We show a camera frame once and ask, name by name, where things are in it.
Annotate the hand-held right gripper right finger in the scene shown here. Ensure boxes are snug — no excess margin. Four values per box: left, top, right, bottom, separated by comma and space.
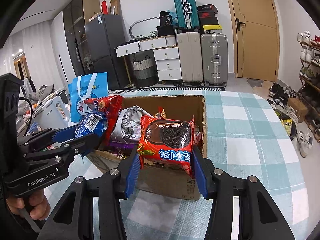
192, 146, 296, 240

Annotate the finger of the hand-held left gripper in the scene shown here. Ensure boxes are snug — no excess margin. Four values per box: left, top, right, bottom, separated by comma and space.
24, 133, 99, 161
19, 126, 77, 153

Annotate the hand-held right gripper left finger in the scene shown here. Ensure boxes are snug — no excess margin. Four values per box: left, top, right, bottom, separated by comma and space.
37, 152, 142, 240

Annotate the blue cookie packet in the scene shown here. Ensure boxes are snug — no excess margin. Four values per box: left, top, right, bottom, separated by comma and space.
74, 113, 108, 141

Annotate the brown cardboard box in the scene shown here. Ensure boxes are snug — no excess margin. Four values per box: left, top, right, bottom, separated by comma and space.
86, 95, 208, 200

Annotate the red chocolate cookie packet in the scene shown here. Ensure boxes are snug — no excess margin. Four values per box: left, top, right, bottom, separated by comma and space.
137, 115, 195, 178

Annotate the red chip bag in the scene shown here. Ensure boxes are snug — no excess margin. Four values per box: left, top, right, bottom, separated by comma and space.
84, 95, 124, 143

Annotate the large white noodle snack bag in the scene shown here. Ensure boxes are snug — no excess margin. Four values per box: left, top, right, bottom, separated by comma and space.
111, 106, 151, 143

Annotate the person's left hand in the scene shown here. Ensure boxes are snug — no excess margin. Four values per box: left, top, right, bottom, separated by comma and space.
6, 188, 51, 222

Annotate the white electric kettle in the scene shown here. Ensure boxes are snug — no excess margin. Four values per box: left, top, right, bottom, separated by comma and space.
32, 95, 71, 129

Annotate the blue cartoon tote bag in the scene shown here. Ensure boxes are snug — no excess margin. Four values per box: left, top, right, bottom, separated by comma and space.
68, 72, 108, 123

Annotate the grey clothes pile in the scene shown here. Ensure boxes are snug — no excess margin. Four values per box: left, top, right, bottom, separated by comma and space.
29, 84, 55, 101

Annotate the teal checked tablecloth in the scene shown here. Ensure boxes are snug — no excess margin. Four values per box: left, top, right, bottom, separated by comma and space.
47, 90, 304, 240

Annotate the white curtain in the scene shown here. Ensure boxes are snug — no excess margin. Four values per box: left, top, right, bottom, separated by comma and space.
7, 25, 71, 91

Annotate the woven laundry basket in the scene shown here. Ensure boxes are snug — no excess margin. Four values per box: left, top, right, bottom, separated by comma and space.
132, 58, 157, 88

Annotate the grey refrigerator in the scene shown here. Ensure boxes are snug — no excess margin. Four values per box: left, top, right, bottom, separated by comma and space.
84, 14, 129, 89

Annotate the yellow black bag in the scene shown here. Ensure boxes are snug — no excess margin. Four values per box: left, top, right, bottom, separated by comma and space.
280, 117, 294, 133

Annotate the dark glass door cabinet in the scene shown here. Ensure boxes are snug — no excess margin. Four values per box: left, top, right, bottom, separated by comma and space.
62, 0, 100, 78

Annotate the heap of sneakers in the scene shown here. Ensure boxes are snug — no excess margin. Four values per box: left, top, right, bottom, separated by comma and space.
269, 82, 314, 158

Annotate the silver suitcase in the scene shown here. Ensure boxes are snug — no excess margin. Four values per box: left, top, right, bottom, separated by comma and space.
201, 33, 229, 88

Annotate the beige suitcase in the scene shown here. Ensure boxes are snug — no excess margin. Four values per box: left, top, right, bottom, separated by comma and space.
177, 32, 204, 87

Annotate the small cardboard box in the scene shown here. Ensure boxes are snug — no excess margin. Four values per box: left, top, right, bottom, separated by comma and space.
287, 97, 309, 123

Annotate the white drawer dresser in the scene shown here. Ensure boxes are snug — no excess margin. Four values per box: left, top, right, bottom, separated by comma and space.
115, 36, 182, 82

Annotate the folded cardboard piece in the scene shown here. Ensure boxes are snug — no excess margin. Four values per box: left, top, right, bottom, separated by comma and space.
110, 0, 122, 15

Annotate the wooden shoe rack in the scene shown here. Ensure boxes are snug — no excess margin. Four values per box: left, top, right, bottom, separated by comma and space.
297, 31, 320, 143

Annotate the black yellow shoe box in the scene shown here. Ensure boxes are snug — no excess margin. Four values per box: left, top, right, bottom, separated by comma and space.
202, 24, 223, 34

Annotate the small black box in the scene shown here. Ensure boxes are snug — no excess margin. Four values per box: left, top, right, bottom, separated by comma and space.
159, 11, 173, 27

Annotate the wooden door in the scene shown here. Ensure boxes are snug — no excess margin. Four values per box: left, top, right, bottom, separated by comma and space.
223, 0, 280, 82

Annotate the teal suitcase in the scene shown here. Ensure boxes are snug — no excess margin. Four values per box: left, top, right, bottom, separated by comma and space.
173, 0, 201, 32

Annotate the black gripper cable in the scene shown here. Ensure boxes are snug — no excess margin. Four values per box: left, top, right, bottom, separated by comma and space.
19, 97, 33, 128

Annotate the oval metal mirror frame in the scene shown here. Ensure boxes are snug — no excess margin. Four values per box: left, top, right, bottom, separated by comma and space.
129, 17, 160, 40

